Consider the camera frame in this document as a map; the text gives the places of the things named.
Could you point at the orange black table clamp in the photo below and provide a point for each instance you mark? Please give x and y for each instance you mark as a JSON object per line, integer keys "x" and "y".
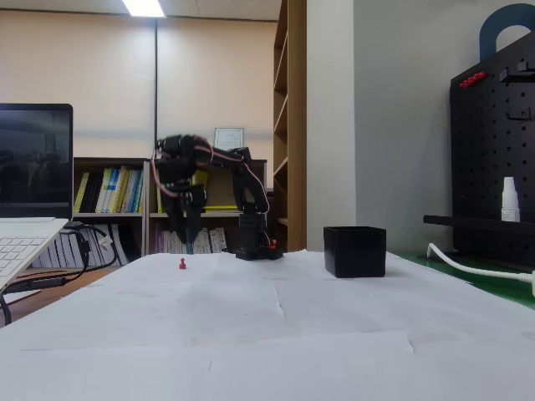
{"x": 272, "y": 243}

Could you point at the black pegboard shelf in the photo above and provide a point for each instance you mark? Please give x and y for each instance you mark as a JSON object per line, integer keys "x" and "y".
{"x": 460, "y": 221}

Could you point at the upright yellow book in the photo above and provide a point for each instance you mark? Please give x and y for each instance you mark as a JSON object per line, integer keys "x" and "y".
{"x": 202, "y": 177}

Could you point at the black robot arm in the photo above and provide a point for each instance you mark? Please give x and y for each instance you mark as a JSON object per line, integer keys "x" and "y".
{"x": 251, "y": 184}

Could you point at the black adapter dongle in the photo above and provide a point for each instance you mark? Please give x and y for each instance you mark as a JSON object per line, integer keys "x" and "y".
{"x": 42, "y": 282}

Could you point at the black binder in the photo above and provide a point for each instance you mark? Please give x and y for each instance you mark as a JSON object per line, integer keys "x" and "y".
{"x": 93, "y": 192}

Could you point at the white power strip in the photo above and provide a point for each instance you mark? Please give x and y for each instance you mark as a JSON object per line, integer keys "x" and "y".
{"x": 533, "y": 288}

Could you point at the flat yellow book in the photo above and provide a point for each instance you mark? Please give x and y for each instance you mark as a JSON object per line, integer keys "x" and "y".
{"x": 221, "y": 207}

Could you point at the tall wooden bookshelf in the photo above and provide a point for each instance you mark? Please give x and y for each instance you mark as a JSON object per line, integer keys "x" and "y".
{"x": 297, "y": 125}

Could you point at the black square cup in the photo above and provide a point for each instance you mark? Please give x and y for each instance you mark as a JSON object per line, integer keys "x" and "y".
{"x": 355, "y": 255}

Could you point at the small white bottle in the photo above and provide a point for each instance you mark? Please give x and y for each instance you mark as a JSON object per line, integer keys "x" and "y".
{"x": 511, "y": 204}

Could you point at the white laptop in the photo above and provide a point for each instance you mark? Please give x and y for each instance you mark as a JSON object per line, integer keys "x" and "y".
{"x": 33, "y": 167}

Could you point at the black pegboard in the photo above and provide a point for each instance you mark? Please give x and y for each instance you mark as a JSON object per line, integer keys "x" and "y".
{"x": 480, "y": 167}

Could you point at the black pegboard hook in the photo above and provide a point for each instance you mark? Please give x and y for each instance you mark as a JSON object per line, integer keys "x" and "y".
{"x": 522, "y": 66}
{"x": 518, "y": 117}
{"x": 512, "y": 76}

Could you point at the low wooden bookshelf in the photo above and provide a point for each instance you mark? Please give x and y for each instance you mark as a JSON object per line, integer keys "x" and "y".
{"x": 146, "y": 238}
{"x": 108, "y": 160}

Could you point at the ceiling light panel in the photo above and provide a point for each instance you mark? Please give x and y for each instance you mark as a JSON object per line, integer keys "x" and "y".
{"x": 144, "y": 7}

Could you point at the beige roller blind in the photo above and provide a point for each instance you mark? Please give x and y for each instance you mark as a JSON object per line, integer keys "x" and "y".
{"x": 83, "y": 83}
{"x": 209, "y": 83}

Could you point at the leaning yellow book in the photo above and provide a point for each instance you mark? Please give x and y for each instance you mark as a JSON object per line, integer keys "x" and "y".
{"x": 82, "y": 192}

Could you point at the framed certificate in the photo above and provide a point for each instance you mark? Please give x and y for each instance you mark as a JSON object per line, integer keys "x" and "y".
{"x": 228, "y": 143}

